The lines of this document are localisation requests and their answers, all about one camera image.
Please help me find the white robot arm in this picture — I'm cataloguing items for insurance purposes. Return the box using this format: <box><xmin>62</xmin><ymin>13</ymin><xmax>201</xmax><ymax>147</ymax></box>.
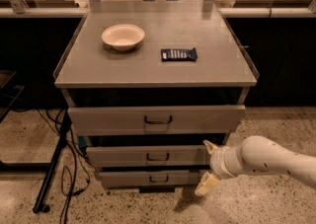
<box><xmin>195</xmin><ymin>135</ymin><xmax>316</xmax><ymax>196</ymax></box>

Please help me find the grey drawer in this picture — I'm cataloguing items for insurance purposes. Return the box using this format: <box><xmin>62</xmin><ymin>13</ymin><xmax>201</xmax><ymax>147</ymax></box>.
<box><xmin>98</xmin><ymin>170</ymin><xmax>205</xmax><ymax>188</ymax></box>
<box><xmin>68</xmin><ymin>105</ymin><xmax>245</xmax><ymax>136</ymax></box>
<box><xmin>87</xmin><ymin>145</ymin><xmax>210</xmax><ymax>168</ymax></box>

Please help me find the grey drawer cabinet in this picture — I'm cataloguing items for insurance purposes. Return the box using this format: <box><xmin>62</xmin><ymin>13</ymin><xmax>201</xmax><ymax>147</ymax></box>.
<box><xmin>55</xmin><ymin>0</ymin><xmax>258</xmax><ymax>179</ymax></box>

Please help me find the grey top drawer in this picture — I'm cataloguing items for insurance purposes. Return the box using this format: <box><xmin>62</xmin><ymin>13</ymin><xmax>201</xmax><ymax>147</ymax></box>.
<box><xmin>68</xmin><ymin>105</ymin><xmax>245</xmax><ymax>136</ymax></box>

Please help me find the black floor cable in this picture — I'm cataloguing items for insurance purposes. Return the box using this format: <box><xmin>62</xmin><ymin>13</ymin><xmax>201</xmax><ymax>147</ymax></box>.
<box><xmin>36</xmin><ymin>108</ymin><xmax>92</xmax><ymax>224</ymax></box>

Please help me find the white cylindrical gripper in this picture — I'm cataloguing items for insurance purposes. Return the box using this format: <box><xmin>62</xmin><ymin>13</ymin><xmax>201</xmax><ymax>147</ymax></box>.
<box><xmin>195</xmin><ymin>140</ymin><xmax>245</xmax><ymax>196</ymax></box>

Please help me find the black stand leg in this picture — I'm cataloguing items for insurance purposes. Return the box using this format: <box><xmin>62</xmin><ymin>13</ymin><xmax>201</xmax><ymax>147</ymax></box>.
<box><xmin>33</xmin><ymin>113</ymin><xmax>71</xmax><ymax>214</ymax></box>

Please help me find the dark blue snack bar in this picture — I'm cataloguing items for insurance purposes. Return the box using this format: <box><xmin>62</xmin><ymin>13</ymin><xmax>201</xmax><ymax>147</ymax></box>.
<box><xmin>161</xmin><ymin>48</ymin><xmax>198</xmax><ymax>61</ymax></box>

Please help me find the white paper bowl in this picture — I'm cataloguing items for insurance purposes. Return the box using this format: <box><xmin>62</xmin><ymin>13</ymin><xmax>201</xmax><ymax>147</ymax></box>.
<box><xmin>102</xmin><ymin>24</ymin><xmax>145</xmax><ymax>51</ymax></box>

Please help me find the grey bottom drawer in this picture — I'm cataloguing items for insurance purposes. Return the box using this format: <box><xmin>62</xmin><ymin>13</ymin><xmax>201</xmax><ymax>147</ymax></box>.
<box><xmin>98</xmin><ymin>170</ymin><xmax>205</xmax><ymax>188</ymax></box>

